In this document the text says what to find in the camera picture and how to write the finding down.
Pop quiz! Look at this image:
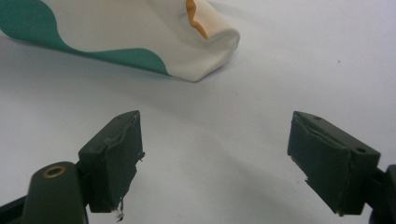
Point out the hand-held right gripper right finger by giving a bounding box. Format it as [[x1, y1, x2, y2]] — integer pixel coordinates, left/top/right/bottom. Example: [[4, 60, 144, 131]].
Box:
[[287, 110, 396, 224]]

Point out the white green orange cloth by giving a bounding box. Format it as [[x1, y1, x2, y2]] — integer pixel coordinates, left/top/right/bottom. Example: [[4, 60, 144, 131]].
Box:
[[0, 0, 241, 83]]

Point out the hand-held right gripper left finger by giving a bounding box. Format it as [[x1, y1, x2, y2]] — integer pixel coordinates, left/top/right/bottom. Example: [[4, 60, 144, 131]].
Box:
[[21, 109, 146, 224]]

